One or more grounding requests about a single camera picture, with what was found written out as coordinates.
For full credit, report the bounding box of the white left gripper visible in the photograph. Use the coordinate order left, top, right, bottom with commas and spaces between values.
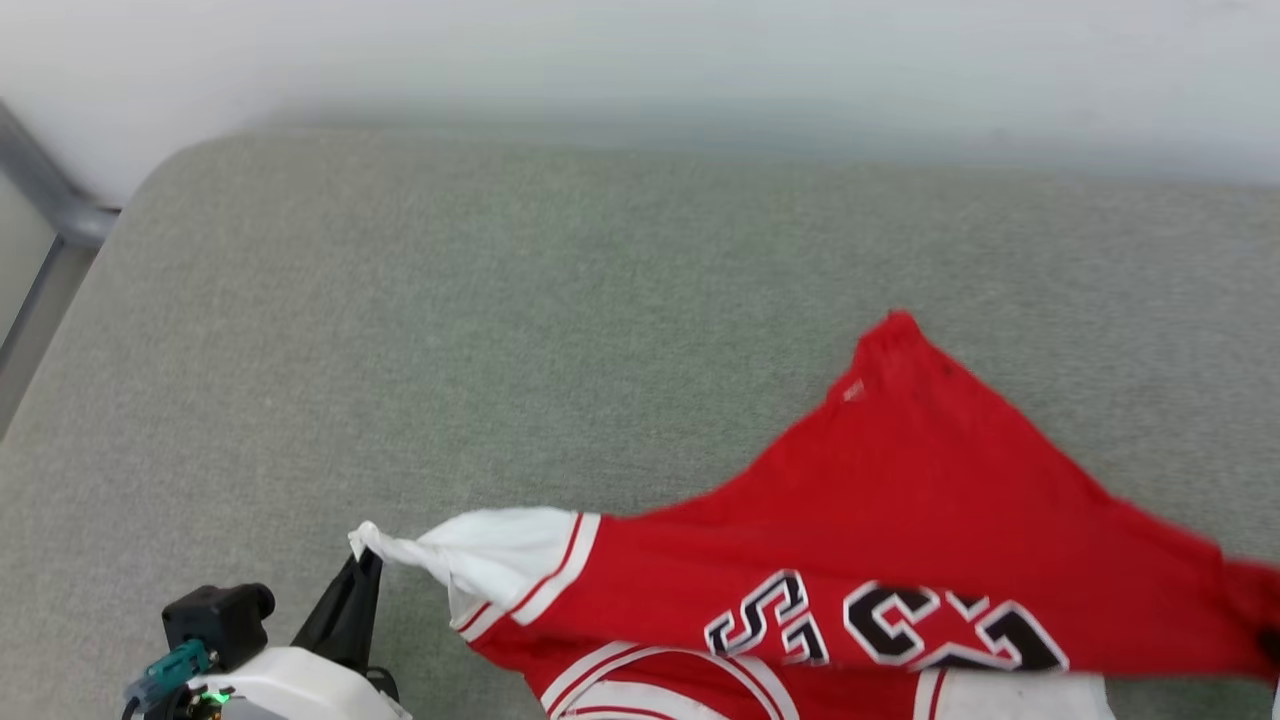
190, 548, 412, 720

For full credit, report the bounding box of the red basketball jersey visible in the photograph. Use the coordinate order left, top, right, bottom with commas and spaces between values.
348, 310, 1280, 720

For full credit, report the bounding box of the teal cable connector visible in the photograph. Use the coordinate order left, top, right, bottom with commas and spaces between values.
124, 640, 213, 713

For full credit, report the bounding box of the grey metal partition frame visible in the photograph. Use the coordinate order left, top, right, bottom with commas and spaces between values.
0, 100, 122, 379

